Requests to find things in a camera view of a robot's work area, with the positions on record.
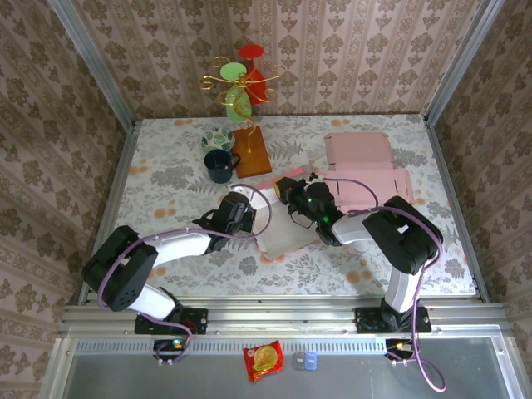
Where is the pink paper box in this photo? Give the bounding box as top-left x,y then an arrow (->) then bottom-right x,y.
249,165 -> 329,261
322,131 -> 416,215

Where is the dark blue mug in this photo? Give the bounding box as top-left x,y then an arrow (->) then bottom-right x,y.
203,148 -> 242,184

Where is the floral table mat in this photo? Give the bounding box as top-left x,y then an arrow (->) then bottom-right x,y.
97,115 -> 477,297

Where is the leaf pattern bowl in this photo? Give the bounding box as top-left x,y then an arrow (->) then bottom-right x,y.
201,127 -> 236,153

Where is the green plastic goblet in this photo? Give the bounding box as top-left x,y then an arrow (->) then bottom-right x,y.
219,62 -> 253,122

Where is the red plastic goblet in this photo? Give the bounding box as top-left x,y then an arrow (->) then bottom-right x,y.
238,43 -> 267,99

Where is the red snack packet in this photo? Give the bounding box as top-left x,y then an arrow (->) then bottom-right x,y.
243,339 -> 284,384

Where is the small connector board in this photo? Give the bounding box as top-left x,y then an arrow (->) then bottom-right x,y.
384,338 -> 421,361
153,338 -> 188,361

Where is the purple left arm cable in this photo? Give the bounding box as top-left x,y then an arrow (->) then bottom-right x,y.
97,182 -> 273,367

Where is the gold wire mug stand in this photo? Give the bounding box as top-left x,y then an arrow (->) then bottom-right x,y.
198,56 -> 287,180

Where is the aluminium mounting rail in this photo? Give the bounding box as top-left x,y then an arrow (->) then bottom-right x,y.
57,303 -> 510,337

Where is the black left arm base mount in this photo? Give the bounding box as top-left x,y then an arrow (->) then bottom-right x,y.
134,308 -> 209,336

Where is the aluminium side rail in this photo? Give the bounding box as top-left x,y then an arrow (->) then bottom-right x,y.
423,116 -> 491,304
76,120 -> 140,307

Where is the slotted metal cable duct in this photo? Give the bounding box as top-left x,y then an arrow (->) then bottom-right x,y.
74,338 -> 387,355

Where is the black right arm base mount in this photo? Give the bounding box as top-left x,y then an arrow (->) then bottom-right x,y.
355,306 -> 432,335

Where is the aluminium frame post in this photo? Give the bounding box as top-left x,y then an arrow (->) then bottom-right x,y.
423,0 -> 506,126
47,0 -> 136,128

